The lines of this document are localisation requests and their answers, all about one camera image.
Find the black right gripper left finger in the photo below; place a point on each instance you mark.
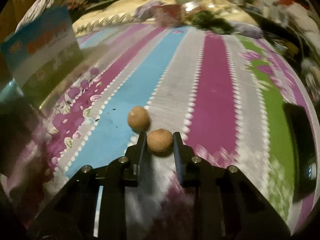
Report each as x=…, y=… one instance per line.
x=91, y=205

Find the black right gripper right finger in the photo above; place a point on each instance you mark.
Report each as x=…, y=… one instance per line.
x=226, y=205

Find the brown round fruit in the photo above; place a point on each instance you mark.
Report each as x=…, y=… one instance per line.
x=138, y=119
x=159, y=140

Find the brown round fruit front right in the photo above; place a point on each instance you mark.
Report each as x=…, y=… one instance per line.
x=138, y=119

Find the striped floral bed sheet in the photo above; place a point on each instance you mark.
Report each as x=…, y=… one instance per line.
x=224, y=94

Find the black smartphone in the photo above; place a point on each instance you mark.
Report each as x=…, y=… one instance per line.
x=304, y=151

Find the light blue plastic basket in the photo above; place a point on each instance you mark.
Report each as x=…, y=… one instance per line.
x=11, y=92

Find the blue cardboard box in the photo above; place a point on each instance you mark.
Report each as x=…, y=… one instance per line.
x=42, y=53

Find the purple cloth bundle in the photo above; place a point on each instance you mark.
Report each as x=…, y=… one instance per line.
x=246, y=29

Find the green leafy plant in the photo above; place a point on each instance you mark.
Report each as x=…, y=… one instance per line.
x=206, y=20

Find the cream quilt blanket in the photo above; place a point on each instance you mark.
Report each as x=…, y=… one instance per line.
x=127, y=11

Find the pink gift box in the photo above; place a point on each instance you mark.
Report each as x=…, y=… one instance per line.
x=168, y=15

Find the pile of clothes right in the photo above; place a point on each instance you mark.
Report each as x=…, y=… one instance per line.
x=293, y=27

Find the white clothes pile left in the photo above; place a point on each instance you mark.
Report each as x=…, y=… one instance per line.
x=38, y=7

